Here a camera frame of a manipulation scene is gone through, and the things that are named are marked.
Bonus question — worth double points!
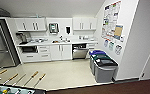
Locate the stainless steel dishwasher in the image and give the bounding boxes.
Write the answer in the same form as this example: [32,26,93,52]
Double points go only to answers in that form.
[71,43,89,61]

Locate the white two-door base cabinet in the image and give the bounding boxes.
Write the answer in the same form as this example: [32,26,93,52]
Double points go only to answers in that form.
[50,44,73,62]

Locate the steel paper towel dispenser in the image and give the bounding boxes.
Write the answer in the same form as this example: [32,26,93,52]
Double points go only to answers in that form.
[48,22,60,35]

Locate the green-lidded waste bin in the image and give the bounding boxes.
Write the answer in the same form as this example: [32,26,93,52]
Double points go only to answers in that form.
[91,54,114,79]

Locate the black built-in microwave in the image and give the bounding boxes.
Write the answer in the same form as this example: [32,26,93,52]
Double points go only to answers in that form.
[20,45,39,54]

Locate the black coffee maker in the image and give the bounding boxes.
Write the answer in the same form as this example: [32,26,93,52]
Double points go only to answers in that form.
[16,32,28,45]

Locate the stainless steel refrigerator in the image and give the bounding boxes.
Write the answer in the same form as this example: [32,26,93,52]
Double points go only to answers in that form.
[0,18,21,69]

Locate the green foosball table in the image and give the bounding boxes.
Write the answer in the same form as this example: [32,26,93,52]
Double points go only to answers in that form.
[0,68,47,94]

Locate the black wall soap dispenser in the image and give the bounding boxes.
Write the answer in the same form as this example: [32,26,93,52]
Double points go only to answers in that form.
[65,26,72,35]

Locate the white three-door wall cabinet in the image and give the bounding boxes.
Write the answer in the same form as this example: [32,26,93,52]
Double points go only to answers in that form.
[72,16,98,31]
[14,17,48,33]

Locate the wall bulletin board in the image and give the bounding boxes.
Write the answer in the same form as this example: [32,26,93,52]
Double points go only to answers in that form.
[101,0,122,41]

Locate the tan blue wall notice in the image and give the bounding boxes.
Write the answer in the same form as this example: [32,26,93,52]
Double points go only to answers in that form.
[113,24,124,41]

